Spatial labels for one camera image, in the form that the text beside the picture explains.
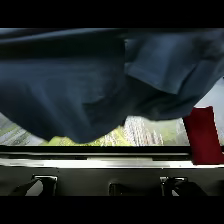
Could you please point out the dark blue garment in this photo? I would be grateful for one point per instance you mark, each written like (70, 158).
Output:
(73, 90)

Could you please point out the silver frame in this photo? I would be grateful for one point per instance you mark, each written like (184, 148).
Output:
(100, 163)

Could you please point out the red garment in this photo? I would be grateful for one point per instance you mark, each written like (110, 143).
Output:
(204, 136)

